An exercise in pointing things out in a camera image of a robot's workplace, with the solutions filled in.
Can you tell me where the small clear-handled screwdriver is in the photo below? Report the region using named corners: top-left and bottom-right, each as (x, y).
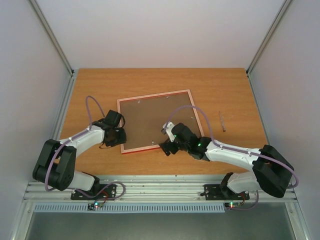
top-left (218, 111), bottom-right (226, 132)

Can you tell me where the red picture frame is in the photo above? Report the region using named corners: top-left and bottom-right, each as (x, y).
top-left (117, 89), bottom-right (195, 154)

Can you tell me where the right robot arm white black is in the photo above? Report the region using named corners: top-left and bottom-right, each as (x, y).
top-left (159, 122), bottom-right (294, 200)

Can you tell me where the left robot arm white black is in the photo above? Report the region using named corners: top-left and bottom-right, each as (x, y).
top-left (32, 110), bottom-right (127, 199)

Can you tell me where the right small circuit board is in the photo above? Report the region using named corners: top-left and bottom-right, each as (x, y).
top-left (224, 201), bottom-right (244, 210)

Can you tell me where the small circuit board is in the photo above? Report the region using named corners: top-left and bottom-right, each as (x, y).
top-left (224, 201), bottom-right (244, 210)
top-left (87, 202), bottom-right (104, 211)

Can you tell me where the left small circuit board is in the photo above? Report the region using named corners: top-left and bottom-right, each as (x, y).
top-left (87, 202), bottom-right (104, 211)

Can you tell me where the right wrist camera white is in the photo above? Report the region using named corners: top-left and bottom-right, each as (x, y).
top-left (161, 121), bottom-right (176, 142)

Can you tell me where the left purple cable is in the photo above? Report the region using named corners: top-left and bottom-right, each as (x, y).
top-left (43, 95), bottom-right (126, 201)

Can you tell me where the purple cable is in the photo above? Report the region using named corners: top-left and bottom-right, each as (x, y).
top-left (166, 105), bottom-right (300, 212)
top-left (43, 95), bottom-right (126, 201)

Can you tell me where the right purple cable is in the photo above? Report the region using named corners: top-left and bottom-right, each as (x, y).
top-left (166, 105), bottom-right (300, 212)

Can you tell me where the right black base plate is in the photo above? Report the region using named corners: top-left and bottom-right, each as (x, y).
top-left (200, 184), bottom-right (250, 201)

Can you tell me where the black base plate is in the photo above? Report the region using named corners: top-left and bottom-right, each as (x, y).
top-left (70, 184), bottom-right (117, 201)
top-left (200, 184), bottom-right (250, 201)

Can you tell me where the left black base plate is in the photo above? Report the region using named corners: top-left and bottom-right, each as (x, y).
top-left (70, 184), bottom-right (117, 201)

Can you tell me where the grey slotted cable duct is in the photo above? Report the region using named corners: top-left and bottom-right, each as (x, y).
top-left (34, 202), bottom-right (225, 214)

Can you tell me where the aluminium front rail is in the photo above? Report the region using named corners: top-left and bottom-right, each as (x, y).
top-left (22, 174), bottom-right (298, 204)

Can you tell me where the left aluminium corner post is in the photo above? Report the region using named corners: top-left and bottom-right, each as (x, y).
top-left (27, 0), bottom-right (74, 76)

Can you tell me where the aluminium corner post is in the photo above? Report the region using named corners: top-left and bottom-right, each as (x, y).
top-left (27, 0), bottom-right (74, 76)
top-left (246, 0), bottom-right (293, 78)

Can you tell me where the right aluminium corner post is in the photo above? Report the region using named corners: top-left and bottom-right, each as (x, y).
top-left (246, 0), bottom-right (293, 78)

